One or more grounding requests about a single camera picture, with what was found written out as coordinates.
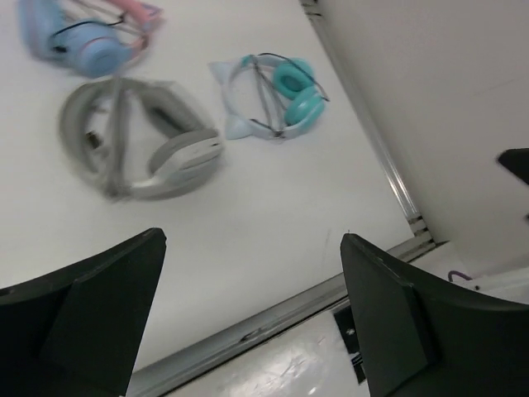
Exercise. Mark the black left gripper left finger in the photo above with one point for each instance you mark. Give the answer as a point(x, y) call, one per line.
point(77, 331)

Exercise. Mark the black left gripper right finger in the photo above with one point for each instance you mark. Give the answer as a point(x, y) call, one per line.
point(420, 335)

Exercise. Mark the teal cat-ear headphones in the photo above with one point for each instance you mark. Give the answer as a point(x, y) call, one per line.
point(289, 94)

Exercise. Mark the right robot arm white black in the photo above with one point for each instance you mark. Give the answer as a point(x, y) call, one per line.
point(514, 161)

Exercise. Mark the grey white headphones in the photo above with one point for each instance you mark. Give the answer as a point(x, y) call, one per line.
point(92, 129)

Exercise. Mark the pink blue cat-ear headphones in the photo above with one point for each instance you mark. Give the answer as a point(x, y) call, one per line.
point(89, 46)

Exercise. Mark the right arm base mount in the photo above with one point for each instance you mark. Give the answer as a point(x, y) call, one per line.
point(346, 325)

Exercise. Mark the aluminium rail at table edge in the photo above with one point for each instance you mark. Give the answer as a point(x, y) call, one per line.
point(192, 333)

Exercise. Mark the aluminium rail right side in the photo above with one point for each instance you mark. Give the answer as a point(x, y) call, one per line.
point(422, 241)

